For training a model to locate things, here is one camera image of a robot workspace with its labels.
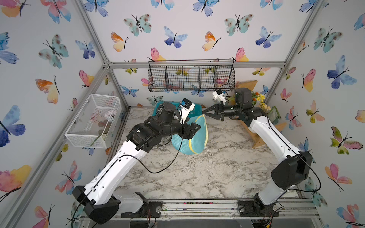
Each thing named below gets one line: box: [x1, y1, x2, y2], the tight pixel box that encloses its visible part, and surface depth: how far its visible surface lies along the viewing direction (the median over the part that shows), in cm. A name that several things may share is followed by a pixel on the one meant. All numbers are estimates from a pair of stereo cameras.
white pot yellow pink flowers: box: [256, 94, 272, 115], surface depth 88 cm
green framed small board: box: [267, 105, 282, 126], surface depth 113 cm
